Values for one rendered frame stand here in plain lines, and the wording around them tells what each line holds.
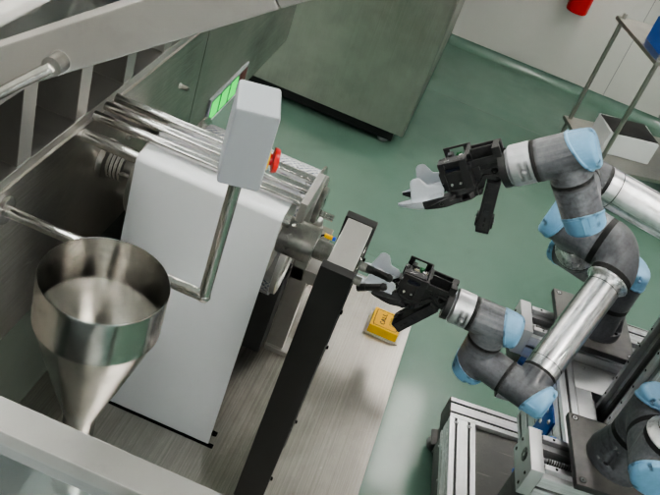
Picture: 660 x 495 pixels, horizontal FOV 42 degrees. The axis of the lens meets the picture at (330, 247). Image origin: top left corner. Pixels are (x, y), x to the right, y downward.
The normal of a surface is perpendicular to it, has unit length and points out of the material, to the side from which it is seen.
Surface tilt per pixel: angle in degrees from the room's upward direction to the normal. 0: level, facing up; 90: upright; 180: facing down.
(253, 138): 90
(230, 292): 90
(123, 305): 72
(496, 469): 0
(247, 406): 0
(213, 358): 90
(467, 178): 90
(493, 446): 0
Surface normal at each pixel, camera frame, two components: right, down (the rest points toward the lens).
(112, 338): 0.34, 0.65
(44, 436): 0.29, -0.76
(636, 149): 0.02, 0.62
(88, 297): 0.40, 0.39
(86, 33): -0.26, 0.52
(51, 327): -0.56, 0.36
